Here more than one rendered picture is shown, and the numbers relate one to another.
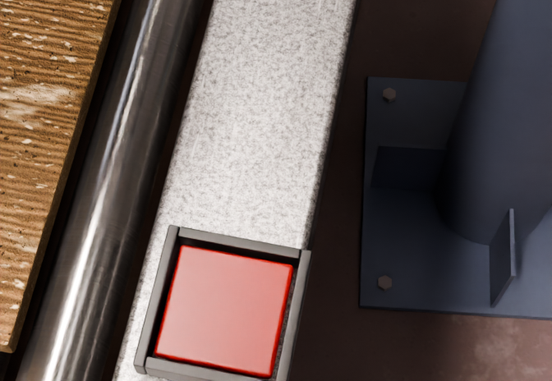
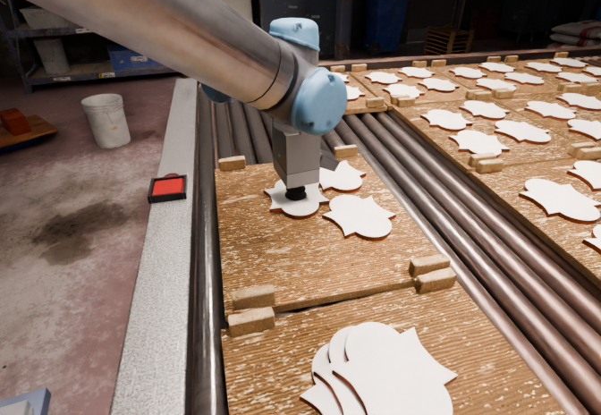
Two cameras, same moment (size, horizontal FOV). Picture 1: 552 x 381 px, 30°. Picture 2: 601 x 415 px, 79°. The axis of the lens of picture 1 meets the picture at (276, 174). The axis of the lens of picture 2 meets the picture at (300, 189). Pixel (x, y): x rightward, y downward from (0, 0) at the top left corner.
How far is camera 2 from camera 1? 0.88 m
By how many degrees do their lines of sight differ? 80
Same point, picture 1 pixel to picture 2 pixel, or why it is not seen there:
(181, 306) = (178, 183)
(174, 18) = (201, 236)
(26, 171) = (224, 189)
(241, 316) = (164, 186)
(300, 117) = (156, 227)
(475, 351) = not seen: outside the picture
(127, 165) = (202, 205)
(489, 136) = not seen: outside the picture
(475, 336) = not seen: outside the picture
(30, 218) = (219, 183)
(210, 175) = (180, 210)
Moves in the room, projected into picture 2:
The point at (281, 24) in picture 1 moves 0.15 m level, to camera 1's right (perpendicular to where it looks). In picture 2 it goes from (165, 246) to (69, 270)
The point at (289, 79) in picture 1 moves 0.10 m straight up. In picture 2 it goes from (160, 234) to (148, 188)
